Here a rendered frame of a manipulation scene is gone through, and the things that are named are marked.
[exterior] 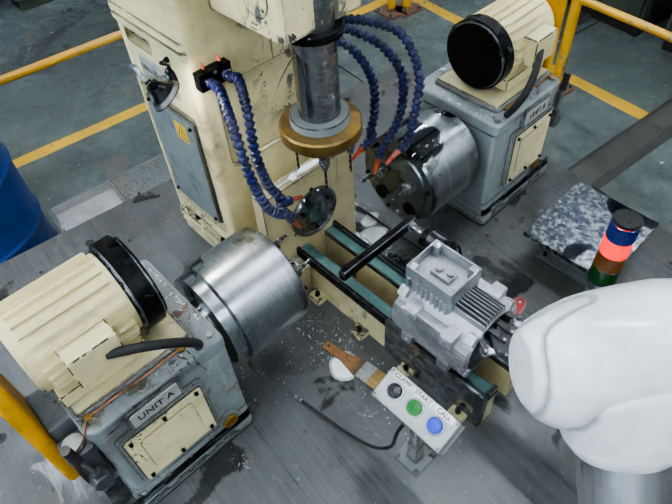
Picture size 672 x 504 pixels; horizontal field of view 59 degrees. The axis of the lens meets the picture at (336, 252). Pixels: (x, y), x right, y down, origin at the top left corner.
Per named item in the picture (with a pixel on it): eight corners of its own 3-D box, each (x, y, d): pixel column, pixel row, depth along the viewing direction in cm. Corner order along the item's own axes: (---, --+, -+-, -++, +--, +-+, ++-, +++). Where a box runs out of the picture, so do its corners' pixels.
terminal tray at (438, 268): (403, 286, 130) (404, 265, 125) (435, 259, 135) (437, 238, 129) (447, 318, 124) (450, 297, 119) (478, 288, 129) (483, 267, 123)
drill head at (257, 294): (141, 353, 141) (105, 289, 122) (261, 266, 157) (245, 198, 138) (202, 424, 129) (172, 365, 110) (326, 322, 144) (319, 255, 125)
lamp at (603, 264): (587, 264, 131) (593, 250, 128) (602, 249, 134) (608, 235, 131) (613, 279, 128) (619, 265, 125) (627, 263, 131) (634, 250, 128)
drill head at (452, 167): (343, 208, 169) (339, 137, 150) (437, 140, 186) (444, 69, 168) (409, 254, 157) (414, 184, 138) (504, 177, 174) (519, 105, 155)
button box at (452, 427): (377, 397, 121) (369, 393, 116) (399, 370, 121) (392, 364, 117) (443, 456, 112) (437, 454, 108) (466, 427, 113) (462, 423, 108)
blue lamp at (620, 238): (599, 236, 125) (605, 221, 121) (614, 221, 127) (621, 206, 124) (626, 251, 122) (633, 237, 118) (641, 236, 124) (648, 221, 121)
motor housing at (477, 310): (389, 336, 140) (391, 287, 126) (441, 289, 148) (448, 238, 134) (457, 390, 130) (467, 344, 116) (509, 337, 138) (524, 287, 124)
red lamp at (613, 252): (593, 250, 128) (599, 236, 125) (608, 235, 131) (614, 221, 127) (619, 265, 125) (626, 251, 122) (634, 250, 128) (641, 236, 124)
